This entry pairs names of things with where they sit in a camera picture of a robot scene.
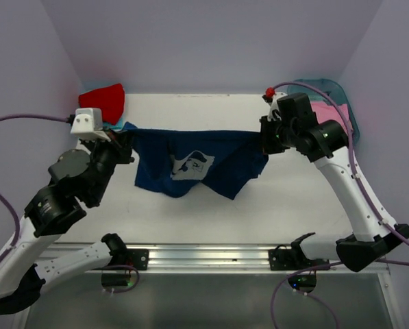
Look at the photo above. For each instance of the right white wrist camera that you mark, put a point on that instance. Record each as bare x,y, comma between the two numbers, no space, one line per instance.
271,97

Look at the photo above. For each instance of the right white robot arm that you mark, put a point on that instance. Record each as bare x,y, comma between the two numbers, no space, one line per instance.
292,123

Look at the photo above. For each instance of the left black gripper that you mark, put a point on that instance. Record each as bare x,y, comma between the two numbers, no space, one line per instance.
121,141

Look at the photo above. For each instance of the navy blue t-shirt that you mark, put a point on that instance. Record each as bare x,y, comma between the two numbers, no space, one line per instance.
173,162

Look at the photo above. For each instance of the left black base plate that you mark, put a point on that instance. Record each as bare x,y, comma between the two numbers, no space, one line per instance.
138,258

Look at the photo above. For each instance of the red folded t-shirt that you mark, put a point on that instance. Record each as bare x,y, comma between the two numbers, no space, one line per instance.
110,100

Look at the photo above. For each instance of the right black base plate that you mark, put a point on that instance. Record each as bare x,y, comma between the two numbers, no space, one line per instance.
289,258

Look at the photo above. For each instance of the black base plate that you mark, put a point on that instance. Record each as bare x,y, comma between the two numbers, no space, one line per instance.
138,258
289,258

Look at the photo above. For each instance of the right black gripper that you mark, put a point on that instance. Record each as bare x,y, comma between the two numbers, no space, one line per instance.
268,146

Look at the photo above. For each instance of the pink t-shirt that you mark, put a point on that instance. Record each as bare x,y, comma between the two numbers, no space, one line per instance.
325,112

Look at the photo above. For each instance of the aluminium mounting rail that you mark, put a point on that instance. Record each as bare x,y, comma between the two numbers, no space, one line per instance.
191,258

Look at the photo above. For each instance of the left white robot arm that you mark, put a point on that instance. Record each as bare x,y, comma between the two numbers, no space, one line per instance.
78,181

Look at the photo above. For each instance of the teal folded t-shirt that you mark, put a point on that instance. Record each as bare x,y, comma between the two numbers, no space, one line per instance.
119,125

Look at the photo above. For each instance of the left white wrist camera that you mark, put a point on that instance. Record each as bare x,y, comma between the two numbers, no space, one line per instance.
87,124

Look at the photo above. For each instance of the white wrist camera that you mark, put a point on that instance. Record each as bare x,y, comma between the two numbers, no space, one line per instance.
87,124
271,97

